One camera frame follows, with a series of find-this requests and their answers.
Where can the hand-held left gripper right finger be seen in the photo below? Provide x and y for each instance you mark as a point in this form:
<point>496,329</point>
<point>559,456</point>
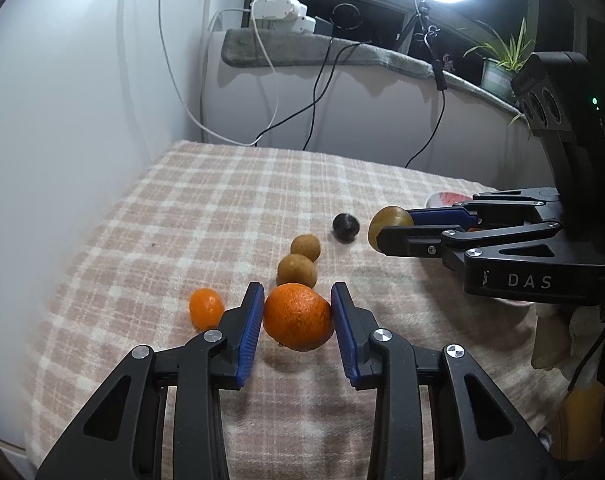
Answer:
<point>342,330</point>

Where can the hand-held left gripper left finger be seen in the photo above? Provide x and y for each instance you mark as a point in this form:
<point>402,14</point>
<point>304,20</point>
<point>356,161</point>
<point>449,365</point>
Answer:
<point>252,335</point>

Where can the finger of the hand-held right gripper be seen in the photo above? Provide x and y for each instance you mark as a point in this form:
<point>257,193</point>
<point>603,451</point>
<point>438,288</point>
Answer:
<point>432,216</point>
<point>417,242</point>

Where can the large brown kiwi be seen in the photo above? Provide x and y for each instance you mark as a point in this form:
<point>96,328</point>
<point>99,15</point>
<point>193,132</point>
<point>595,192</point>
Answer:
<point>390,216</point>

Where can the small tangerine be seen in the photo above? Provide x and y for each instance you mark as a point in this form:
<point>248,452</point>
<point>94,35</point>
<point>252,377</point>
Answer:
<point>206,308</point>

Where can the dark purple round fruit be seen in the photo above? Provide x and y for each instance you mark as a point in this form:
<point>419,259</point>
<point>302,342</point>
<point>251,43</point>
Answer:
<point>345,226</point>

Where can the medium brown kiwi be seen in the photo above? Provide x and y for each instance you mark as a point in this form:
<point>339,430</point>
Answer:
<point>295,270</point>

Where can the small brown kiwi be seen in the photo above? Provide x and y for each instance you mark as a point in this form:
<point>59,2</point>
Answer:
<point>306,246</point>

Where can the pale plant pot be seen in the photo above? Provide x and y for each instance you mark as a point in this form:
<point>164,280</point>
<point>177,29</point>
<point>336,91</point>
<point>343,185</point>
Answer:
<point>495,80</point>

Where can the green spider plant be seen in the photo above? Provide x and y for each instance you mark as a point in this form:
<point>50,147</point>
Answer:
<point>507,52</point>

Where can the beige plaid tablecloth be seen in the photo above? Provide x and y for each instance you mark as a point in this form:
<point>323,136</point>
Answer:
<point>182,210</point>

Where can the small purple flower plant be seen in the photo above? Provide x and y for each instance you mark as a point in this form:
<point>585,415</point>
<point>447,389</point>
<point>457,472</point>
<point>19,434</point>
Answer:
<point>450,62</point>

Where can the beige cloth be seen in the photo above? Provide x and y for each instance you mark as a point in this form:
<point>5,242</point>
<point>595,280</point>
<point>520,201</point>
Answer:
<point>557,340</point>

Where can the black tripod stand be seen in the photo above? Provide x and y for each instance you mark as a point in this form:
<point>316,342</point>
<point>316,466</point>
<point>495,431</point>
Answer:
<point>423,15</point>

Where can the black power adapter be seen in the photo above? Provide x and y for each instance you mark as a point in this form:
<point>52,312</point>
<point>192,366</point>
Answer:
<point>324,26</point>

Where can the cardboard box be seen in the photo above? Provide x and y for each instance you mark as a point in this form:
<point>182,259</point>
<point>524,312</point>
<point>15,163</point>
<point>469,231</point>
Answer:
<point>580,420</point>

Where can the white power strip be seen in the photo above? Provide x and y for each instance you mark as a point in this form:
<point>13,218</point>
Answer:
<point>272,9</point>

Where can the white cabinet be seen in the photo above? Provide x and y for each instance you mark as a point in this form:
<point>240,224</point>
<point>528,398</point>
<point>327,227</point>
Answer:
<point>57,110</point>

